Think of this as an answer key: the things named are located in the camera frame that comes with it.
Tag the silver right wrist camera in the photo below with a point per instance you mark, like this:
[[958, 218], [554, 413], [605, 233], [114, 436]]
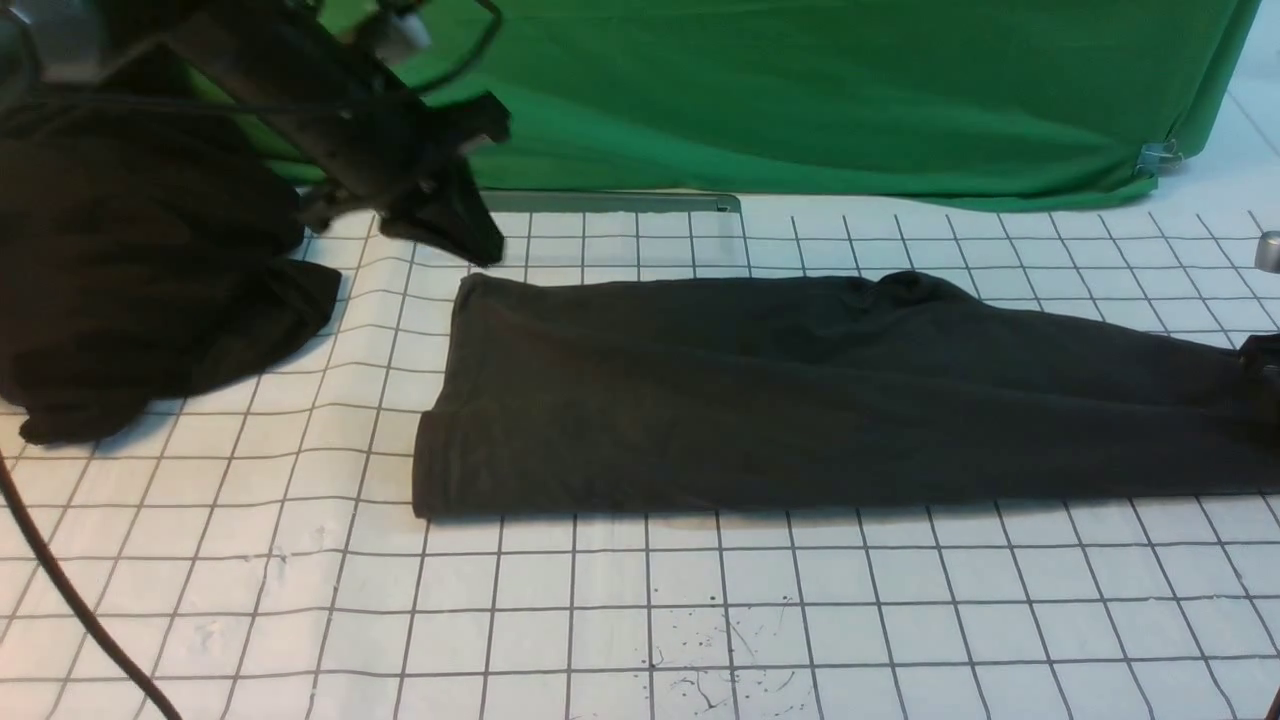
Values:
[[1267, 252]]

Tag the gray metal bar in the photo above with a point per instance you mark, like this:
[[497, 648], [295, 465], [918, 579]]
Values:
[[505, 201]]

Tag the white grid table mat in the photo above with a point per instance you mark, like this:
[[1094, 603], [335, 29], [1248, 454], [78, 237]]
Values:
[[254, 550]]

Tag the metal binder clip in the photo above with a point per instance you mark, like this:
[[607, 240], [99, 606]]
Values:
[[1157, 158]]

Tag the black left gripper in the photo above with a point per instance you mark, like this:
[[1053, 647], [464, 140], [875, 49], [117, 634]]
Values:
[[380, 146]]

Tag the black crumpled garment pile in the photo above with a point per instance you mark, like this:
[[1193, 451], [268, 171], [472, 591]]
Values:
[[144, 258]]

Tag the gray long-sleeve top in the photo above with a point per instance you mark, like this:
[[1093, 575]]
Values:
[[813, 393]]

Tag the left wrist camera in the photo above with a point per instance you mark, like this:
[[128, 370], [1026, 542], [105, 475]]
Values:
[[393, 32]]

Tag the green backdrop cloth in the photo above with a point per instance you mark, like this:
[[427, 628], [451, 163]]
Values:
[[987, 105]]

